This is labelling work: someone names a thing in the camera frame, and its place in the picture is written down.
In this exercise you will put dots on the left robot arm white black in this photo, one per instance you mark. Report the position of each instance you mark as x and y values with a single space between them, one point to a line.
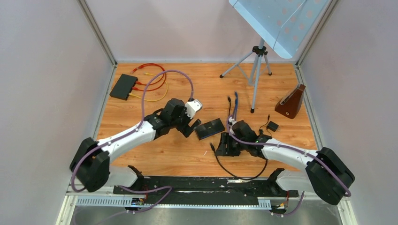
91 163

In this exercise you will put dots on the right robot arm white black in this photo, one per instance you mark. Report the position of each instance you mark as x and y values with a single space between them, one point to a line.
321 172

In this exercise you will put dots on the light blue perforated panel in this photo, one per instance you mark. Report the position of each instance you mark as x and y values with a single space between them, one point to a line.
282 24

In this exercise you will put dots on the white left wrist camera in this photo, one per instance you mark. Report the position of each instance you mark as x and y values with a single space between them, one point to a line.
192 107

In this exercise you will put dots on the aluminium frame rail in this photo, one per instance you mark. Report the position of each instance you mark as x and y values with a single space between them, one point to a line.
111 205

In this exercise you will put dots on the grey tripod stand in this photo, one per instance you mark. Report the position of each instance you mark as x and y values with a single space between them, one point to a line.
261 55

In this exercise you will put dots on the brown wooden metronome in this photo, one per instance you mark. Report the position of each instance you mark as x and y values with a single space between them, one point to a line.
290 105

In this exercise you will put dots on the black power adapter with cord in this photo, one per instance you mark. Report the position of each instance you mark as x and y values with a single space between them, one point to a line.
270 127

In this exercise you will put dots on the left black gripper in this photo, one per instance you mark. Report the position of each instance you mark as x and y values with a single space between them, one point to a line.
183 129

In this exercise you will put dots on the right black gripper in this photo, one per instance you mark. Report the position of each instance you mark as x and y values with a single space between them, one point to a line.
224 149

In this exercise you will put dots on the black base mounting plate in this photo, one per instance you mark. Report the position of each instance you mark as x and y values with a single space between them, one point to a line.
212 190

